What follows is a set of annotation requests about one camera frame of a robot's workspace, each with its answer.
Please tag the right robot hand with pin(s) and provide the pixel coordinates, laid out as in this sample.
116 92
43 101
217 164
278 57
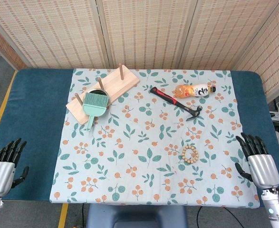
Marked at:
264 171

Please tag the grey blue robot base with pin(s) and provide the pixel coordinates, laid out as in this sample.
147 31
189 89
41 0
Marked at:
134 216

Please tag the mint green hand brush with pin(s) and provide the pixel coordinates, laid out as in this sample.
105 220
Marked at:
94 109

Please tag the blue table cover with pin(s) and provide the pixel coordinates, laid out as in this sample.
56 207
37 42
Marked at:
34 107

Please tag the orange drink bottle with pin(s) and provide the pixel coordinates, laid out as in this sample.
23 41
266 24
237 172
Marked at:
191 91

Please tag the red black claw hammer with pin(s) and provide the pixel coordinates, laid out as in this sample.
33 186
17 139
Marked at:
167 97

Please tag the floral tablecloth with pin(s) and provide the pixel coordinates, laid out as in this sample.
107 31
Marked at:
139 147

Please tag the wooden board with three pegs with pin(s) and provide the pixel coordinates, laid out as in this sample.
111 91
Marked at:
120 82

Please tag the woven folding screen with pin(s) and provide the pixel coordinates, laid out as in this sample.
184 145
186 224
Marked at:
153 31

